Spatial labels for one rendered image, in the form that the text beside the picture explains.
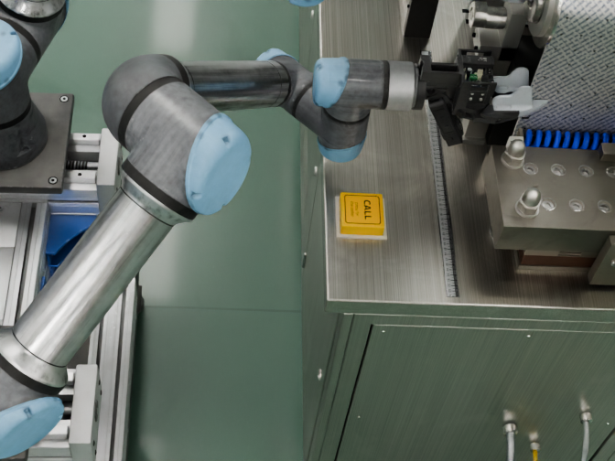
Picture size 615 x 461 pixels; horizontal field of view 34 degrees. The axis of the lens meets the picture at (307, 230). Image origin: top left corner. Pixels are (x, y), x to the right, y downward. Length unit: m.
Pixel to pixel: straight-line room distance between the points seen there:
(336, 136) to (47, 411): 0.61
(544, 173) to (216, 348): 1.17
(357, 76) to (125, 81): 0.38
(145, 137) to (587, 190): 0.71
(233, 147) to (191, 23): 2.02
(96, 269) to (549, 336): 0.79
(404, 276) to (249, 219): 1.20
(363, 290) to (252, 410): 0.94
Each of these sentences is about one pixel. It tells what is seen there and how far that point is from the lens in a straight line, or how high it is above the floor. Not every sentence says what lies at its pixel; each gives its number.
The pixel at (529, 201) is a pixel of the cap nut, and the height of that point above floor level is 1.06.
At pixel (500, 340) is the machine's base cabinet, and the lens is 1.74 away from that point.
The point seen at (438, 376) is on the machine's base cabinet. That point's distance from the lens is 1.83.
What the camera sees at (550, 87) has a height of 1.13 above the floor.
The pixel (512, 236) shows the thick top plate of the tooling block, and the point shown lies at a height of 1.01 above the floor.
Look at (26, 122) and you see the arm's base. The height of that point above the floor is 0.89.
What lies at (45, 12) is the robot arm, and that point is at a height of 1.05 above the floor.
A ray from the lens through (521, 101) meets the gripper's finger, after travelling 1.61.
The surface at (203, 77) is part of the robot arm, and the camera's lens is 1.47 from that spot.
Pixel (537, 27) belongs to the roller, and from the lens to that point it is 1.57.
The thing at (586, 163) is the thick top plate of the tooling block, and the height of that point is 1.03.
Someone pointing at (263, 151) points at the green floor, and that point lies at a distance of 2.92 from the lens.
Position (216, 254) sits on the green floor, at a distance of 2.70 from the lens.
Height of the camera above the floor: 2.24
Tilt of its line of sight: 54 degrees down
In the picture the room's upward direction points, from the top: 8 degrees clockwise
